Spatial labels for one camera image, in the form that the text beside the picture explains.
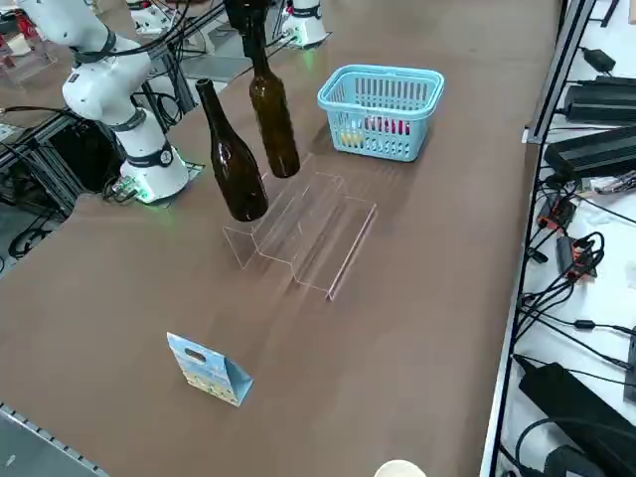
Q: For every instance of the blue printed paper bag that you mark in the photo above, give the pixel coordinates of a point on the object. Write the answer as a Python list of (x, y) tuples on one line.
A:
[(204, 367)]

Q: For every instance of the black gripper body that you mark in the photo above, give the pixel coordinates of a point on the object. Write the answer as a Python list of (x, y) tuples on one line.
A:
[(248, 12)]

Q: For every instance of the brown straight-shouldered wine bottle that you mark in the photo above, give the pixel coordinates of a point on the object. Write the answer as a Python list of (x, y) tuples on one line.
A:
[(275, 129)]

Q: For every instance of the clear acrylic stand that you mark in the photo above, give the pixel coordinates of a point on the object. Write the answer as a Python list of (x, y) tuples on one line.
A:
[(30, 62)]

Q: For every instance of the red black electronic module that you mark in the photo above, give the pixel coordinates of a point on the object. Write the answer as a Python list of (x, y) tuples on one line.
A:
[(579, 261), (557, 212)]

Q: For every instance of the small yellow fruit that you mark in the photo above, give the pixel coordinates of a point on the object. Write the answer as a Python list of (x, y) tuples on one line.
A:
[(350, 137)]

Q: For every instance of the clear acrylic stepped shelf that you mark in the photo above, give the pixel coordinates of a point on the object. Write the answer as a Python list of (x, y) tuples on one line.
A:
[(318, 238)]

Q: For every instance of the large black power brick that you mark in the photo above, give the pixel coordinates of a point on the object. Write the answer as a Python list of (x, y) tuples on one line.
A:
[(571, 402)]

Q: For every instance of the paper cup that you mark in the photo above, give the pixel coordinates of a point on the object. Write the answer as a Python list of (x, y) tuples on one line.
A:
[(397, 469)]

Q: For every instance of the light blue plastic basket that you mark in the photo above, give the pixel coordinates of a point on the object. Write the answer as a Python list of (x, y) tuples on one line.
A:
[(382, 151)]

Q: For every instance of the brown sloping-shouldered wine bottle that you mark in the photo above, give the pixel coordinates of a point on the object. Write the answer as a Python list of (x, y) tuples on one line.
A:
[(238, 174)]

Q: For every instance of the red soda bottle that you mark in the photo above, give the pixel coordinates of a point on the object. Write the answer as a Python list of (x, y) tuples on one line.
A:
[(387, 125)]

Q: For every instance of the small black power adapter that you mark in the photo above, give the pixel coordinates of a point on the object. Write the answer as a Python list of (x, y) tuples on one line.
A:
[(598, 59)]

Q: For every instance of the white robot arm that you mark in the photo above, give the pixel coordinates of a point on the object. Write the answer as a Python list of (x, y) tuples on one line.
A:
[(144, 149), (308, 22)]

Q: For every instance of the aluminium frame post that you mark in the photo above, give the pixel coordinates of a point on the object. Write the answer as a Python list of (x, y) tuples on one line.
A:
[(559, 74)]

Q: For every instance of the white machine base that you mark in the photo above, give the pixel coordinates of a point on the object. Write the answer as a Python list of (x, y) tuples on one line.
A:
[(146, 17)]

